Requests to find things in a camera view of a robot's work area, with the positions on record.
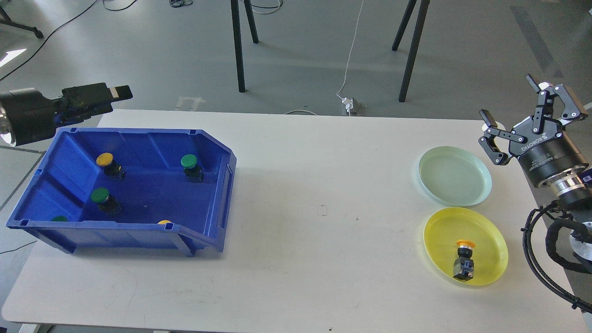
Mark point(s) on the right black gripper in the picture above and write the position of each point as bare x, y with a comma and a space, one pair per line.
545, 148

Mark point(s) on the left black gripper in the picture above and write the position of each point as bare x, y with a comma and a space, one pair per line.
27, 116

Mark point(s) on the green button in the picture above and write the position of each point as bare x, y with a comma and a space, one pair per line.
106, 201
191, 168

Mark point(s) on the yellow button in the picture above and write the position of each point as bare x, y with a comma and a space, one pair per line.
463, 267
110, 167

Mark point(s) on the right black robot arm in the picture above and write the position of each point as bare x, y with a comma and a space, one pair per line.
568, 238

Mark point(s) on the light green plate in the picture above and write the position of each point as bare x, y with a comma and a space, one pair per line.
454, 176

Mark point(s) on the yellow plate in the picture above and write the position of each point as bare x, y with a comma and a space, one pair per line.
446, 226

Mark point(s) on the blue plastic bin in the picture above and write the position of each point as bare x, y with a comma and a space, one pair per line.
154, 189

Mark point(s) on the black stand base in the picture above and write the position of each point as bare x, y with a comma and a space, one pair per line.
7, 20

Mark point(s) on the black tripod right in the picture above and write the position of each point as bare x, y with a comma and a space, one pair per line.
414, 47

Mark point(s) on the black tripod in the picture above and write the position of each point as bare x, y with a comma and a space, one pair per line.
414, 47
235, 21

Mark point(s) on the white power adapter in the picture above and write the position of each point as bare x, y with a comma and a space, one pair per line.
352, 107

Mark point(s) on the black tripod left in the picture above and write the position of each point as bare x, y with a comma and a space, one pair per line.
235, 21

